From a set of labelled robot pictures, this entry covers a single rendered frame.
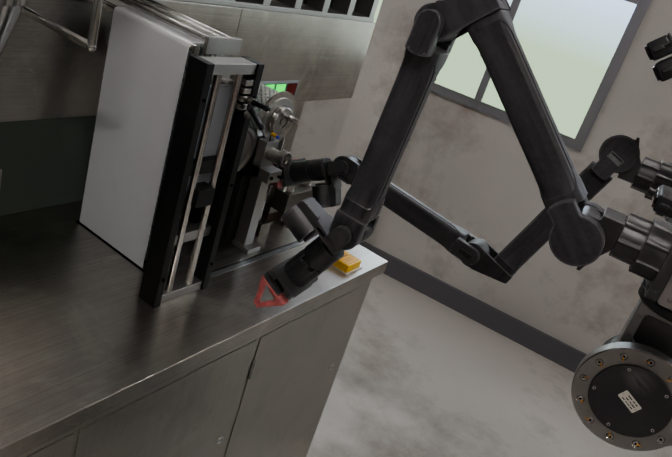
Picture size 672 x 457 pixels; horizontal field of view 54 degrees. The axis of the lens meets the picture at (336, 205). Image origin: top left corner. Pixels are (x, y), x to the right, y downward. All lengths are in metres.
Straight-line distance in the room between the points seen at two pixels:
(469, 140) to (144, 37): 2.36
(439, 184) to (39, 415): 2.79
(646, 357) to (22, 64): 1.36
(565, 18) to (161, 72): 2.34
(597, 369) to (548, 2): 2.37
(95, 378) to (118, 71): 0.67
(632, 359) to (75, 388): 0.97
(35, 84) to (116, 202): 0.31
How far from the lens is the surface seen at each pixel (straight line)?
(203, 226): 1.46
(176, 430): 1.57
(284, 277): 1.23
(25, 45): 1.59
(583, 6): 3.41
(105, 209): 1.65
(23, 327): 1.38
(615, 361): 1.31
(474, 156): 3.57
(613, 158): 1.49
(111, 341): 1.37
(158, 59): 1.46
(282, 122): 1.68
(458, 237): 1.57
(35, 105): 1.65
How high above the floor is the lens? 1.74
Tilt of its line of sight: 22 degrees down
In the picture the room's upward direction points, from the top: 18 degrees clockwise
